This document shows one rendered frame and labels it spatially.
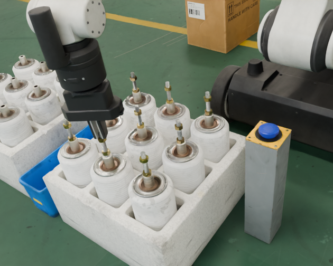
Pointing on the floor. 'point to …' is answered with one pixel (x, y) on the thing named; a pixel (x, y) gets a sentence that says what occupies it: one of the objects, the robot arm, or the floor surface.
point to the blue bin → (38, 186)
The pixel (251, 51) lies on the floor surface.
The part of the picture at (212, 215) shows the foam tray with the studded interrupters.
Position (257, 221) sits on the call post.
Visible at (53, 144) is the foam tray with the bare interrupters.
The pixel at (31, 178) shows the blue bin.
